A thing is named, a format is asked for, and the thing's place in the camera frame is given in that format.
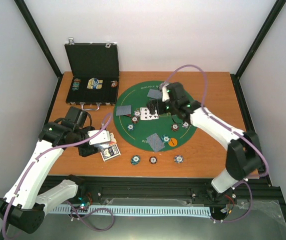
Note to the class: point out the face-down cards bottom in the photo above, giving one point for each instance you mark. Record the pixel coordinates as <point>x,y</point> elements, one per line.
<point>155,142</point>

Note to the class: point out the red chip in case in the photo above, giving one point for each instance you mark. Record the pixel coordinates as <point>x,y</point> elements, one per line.
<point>114,84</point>

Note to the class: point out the brown chip stack on table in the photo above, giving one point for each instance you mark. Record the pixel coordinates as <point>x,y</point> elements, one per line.
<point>153,160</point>

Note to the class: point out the light blue cable duct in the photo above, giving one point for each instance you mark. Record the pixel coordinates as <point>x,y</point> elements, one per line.
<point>147,211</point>

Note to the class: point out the black poker chip case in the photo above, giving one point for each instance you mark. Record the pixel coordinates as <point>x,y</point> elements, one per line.
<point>96,73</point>

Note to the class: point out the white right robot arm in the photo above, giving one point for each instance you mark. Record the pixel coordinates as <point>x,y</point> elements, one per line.
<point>243,154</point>

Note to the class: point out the chip row in case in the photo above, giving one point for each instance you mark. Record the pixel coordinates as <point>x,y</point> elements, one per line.
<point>76,84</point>

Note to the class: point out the face-down cards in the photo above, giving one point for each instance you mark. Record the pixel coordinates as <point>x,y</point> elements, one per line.
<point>155,94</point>
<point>123,110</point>
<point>155,142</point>

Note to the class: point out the green round poker mat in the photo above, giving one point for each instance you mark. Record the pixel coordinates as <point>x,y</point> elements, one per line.
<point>136,96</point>

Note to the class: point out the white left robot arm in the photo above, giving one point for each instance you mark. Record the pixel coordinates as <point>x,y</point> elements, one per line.
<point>23,206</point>

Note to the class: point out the orange big blind button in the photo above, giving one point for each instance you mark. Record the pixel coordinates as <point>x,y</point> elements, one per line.
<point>173,142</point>

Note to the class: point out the purple chip stack on table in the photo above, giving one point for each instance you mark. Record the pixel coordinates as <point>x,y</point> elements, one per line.
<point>178,159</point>

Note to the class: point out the face-down cards top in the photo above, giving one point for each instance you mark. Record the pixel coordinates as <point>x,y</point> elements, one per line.
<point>155,94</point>

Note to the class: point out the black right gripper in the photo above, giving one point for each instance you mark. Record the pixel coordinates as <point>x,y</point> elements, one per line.
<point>153,105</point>

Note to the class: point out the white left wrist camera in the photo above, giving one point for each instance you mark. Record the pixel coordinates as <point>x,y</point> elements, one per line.
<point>102,137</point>

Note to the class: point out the yellow card box in case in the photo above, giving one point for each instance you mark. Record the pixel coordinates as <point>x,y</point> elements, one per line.
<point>94,84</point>

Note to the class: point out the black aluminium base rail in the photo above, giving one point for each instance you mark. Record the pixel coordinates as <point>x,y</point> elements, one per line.
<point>195,190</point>

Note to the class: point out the teal chip bottom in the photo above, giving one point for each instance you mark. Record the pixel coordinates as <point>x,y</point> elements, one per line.
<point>165,138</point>

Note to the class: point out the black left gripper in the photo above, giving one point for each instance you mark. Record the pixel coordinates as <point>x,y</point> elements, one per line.
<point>86,152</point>

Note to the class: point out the teal chip stack on table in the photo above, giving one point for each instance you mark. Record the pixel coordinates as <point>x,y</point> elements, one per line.
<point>135,160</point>

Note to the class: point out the face-up club card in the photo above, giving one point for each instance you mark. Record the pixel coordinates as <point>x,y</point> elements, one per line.
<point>144,114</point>
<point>150,116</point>

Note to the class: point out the blue card box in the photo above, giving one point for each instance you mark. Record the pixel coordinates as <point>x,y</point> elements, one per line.
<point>110,152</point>

